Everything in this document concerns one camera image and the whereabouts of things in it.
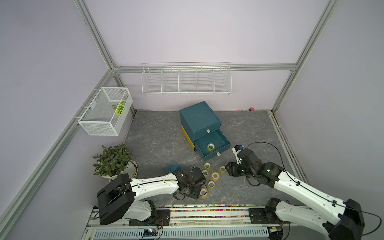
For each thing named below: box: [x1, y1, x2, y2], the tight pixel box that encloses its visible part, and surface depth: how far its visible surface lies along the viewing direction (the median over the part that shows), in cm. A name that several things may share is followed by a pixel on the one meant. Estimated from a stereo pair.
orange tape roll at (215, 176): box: [211, 171, 221, 182], surface depth 88 cm
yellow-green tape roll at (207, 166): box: [203, 162, 212, 170], surface depth 92 cm
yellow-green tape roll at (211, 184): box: [207, 180, 216, 189], surface depth 85 cm
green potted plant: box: [92, 143, 134, 177], surface depth 75 cm
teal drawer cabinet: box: [179, 101, 232, 162], surface depth 89 cm
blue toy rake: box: [163, 160, 180, 173], surface depth 91 cm
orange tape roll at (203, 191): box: [200, 188, 209, 199], surface depth 82 cm
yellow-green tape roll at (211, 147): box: [207, 143, 216, 152], surface depth 91 cm
